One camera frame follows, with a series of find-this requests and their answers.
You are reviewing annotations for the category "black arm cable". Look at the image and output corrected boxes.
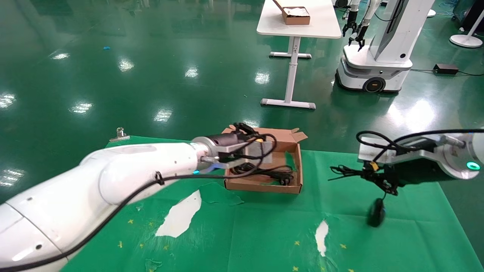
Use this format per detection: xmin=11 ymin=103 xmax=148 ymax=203
xmin=355 ymin=128 xmax=484 ymax=171
xmin=0 ymin=123 xmax=278 ymax=272

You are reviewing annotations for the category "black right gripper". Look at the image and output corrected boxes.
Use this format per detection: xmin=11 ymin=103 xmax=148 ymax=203
xmin=363 ymin=161 xmax=445 ymax=196

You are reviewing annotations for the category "upright green cloth scrap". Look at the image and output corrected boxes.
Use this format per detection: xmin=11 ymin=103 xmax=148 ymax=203
xmin=285 ymin=151 xmax=299 ymax=173

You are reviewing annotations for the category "black floor cable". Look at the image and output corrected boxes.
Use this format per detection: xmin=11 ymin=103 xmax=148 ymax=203
xmin=410 ymin=69 xmax=484 ymax=77

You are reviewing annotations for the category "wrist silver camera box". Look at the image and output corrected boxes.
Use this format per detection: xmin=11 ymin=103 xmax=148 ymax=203
xmin=217 ymin=142 xmax=273 ymax=164
xmin=357 ymin=136 xmax=442 ymax=165

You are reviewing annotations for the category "torn green table cloth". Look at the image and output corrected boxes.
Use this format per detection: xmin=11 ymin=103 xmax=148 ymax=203
xmin=62 ymin=136 xmax=484 ymax=272

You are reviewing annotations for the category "white wheeled background robot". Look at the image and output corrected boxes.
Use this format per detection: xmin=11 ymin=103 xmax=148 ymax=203
xmin=335 ymin=0 xmax=436 ymax=93

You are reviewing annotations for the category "open brown cardboard box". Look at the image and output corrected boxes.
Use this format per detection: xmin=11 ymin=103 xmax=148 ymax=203
xmin=222 ymin=125 xmax=309 ymax=194

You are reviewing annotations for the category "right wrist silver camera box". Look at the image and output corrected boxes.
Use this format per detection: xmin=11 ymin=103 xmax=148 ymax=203
xmin=357 ymin=136 xmax=442 ymax=165

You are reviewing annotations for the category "small brown box with papers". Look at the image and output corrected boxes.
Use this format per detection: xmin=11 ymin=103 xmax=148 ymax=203
xmin=272 ymin=0 xmax=311 ymax=26

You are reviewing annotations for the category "white round stand base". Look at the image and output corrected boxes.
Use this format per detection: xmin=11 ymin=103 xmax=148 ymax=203
xmin=450 ymin=11 xmax=484 ymax=49

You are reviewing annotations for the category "white standing desk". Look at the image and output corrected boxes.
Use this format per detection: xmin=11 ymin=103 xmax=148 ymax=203
xmin=256 ymin=0 xmax=343 ymax=110

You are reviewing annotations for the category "background robot black gripper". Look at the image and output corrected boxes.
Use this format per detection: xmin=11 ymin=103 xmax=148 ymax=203
xmin=343 ymin=11 xmax=358 ymax=37
xmin=349 ymin=22 xmax=368 ymax=52

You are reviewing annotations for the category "black power brick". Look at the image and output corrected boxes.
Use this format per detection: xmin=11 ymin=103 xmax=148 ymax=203
xmin=433 ymin=64 xmax=459 ymax=75

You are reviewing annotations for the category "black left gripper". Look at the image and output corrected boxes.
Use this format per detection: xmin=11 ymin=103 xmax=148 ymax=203
xmin=216 ymin=133 xmax=246 ymax=151

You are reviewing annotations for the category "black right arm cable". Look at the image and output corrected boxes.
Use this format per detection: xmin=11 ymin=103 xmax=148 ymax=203
xmin=355 ymin=128 xmax=484 ymax=171

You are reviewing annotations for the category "black power cord with plug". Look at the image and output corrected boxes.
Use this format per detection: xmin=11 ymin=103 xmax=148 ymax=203
xmin=231 ymin=164 xmax=296 ymax=186

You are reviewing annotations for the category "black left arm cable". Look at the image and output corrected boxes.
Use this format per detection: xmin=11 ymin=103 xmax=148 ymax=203
xmin=0 ymin=123 xmax=278 ymax=272

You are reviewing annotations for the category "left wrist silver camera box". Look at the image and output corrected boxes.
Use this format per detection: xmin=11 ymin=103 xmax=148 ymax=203
xmin=217 ymin=142 xmax=273 ymax=164

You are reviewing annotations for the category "black charger with thin cable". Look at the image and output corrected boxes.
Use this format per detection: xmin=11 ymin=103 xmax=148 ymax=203
xmin=328 ymin=164 xmax=387 ymax=228

